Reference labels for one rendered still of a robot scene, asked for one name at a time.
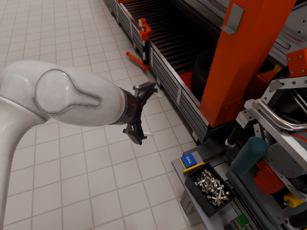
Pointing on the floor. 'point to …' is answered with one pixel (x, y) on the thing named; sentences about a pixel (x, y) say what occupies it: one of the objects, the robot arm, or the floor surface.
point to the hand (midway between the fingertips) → (153, 115)
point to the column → (187, 204)
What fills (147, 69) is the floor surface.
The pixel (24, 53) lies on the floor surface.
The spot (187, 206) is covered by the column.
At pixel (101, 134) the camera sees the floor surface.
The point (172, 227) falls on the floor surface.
